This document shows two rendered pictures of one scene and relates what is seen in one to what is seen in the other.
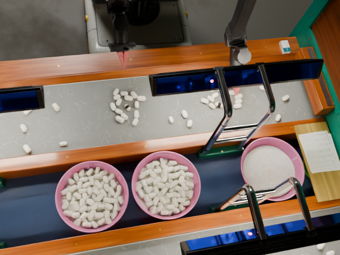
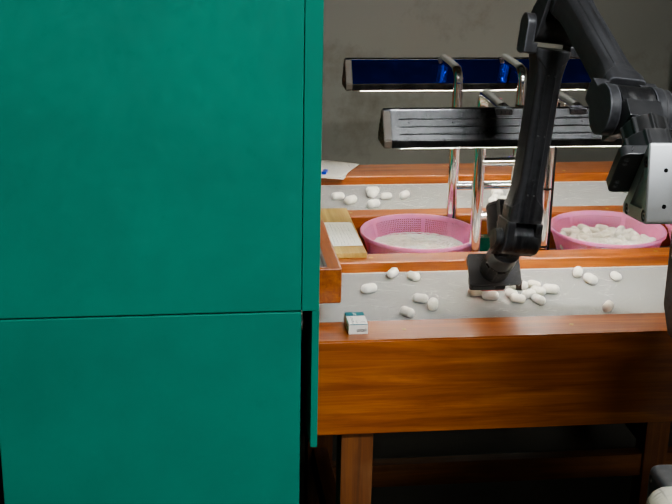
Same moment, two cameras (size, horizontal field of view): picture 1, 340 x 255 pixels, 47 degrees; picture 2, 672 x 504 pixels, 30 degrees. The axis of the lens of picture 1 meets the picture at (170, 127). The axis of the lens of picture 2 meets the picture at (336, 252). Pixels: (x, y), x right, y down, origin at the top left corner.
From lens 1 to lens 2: 3.25 m
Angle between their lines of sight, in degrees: 93
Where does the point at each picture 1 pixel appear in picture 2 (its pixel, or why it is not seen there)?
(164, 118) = (628, 282)
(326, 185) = (326, 215)
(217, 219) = not seen: hidden behind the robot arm
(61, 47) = not seen: outside the picture
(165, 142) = (621, 253)
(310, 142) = (339, 239)
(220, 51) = (521, 325)
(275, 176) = (408, 240)
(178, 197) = (581, 231)
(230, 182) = not seen: hidden behind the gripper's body
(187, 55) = (603, 322)
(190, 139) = (574, 253)
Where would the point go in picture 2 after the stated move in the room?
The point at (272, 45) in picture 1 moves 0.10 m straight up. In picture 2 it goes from (385, 331) to (386, 279)
